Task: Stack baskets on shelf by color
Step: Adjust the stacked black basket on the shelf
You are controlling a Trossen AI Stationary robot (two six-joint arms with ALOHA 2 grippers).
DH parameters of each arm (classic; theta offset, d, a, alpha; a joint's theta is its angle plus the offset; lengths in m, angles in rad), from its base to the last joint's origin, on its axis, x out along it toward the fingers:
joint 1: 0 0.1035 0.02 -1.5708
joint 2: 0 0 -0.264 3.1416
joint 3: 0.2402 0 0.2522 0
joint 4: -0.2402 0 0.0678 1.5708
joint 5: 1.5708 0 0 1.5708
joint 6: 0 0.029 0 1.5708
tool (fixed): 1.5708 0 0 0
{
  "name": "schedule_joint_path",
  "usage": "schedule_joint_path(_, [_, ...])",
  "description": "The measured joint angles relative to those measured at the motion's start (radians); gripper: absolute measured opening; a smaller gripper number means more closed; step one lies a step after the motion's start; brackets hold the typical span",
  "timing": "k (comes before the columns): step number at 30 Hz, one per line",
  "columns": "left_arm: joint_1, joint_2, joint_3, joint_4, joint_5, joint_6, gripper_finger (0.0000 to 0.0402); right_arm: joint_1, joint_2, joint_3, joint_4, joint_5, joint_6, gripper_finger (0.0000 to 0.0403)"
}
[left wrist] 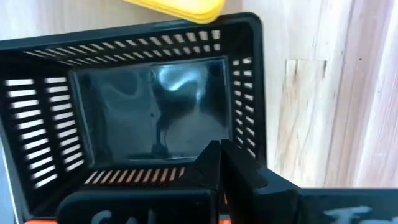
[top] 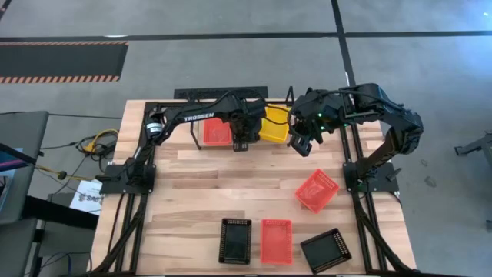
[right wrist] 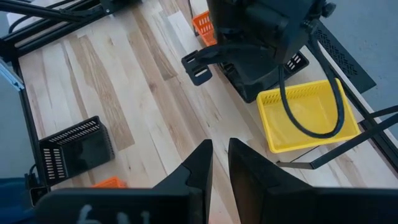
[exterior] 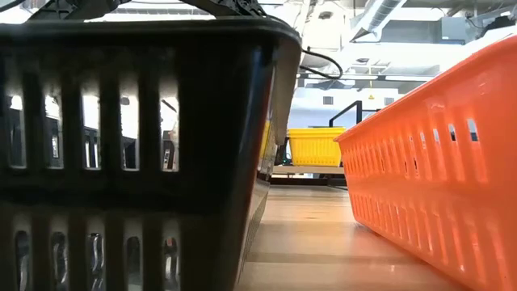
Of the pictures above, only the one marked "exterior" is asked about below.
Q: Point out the black plastic basket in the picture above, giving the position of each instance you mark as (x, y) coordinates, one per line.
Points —
(222, 121)

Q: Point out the yellow plastic basket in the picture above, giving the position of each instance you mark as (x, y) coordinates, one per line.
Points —
(315, 132)
(315, 153)

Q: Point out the red-orange plastic basket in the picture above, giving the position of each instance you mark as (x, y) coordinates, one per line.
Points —
(424, 182)

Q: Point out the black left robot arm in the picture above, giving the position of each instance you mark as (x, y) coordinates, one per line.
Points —
(72, 9)

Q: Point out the silver ventilation duct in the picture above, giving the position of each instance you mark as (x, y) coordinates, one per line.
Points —
(379, 16)

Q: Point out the black aluminium table frame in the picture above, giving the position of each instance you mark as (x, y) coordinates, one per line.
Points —
(307, 182)

